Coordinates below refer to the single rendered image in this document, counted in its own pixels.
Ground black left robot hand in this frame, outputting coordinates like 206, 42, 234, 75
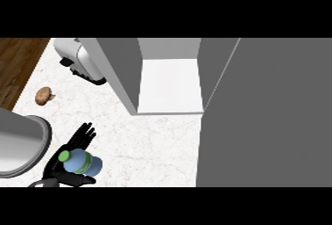
42, 121, 99, 188

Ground blue water bottle green cap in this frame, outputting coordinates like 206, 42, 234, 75
58, 148, 104, 178

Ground grey open cabinet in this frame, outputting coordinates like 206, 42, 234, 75
74, 38, 241, 116

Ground grey metal pot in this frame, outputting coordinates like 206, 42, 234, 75
0, 106, 54, 179

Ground brown mushroom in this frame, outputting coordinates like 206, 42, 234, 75
34, 86, 58, 106

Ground white toaster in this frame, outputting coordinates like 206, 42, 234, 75
52, 38, 108, 86

